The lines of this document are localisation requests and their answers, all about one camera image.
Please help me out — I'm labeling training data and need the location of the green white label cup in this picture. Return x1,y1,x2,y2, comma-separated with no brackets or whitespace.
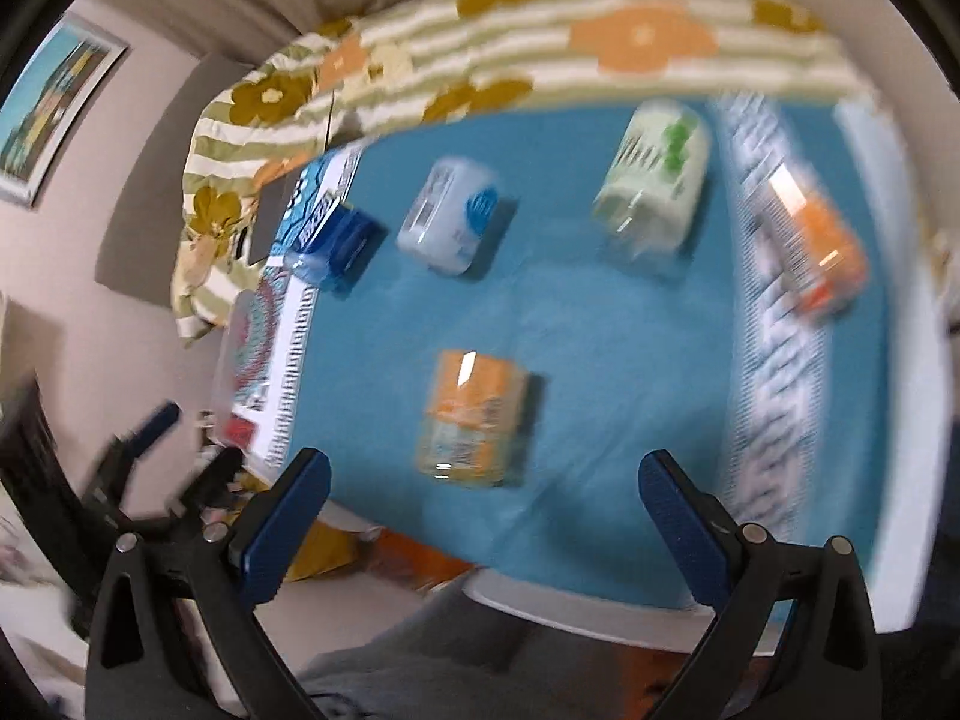
592,99,711,257

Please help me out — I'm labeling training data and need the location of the orange white small cup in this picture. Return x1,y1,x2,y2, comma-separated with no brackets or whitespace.
752,161,869,320

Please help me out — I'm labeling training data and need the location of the white blue label cup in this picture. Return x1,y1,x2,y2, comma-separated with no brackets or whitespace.
395,156,500,277

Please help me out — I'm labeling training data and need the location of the floral striped duvet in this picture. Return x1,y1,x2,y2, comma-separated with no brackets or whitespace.
171,0,875,341

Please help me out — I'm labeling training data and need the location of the blue label plastic cup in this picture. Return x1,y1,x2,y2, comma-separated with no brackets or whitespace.
283,203,387,296

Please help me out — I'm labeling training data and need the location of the teal patterned tablecloth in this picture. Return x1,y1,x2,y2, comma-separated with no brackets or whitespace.
213,92,939,631

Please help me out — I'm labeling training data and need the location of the framed wall picture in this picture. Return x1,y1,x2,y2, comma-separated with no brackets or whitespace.
2,13,128,208

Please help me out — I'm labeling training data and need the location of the orange label clear cup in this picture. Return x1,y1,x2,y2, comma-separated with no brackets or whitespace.
416,349,529,486

